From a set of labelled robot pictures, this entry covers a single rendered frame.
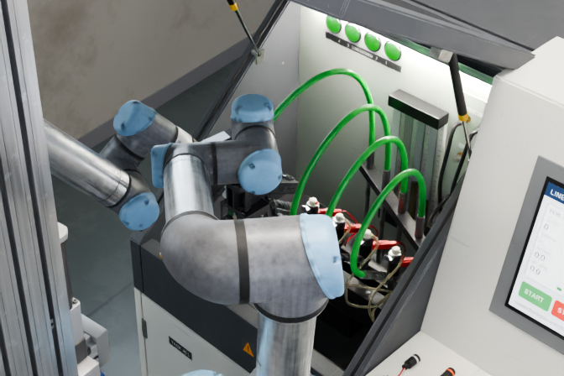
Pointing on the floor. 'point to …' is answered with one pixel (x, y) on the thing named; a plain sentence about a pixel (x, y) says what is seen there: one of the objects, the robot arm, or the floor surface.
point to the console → (498, 219)
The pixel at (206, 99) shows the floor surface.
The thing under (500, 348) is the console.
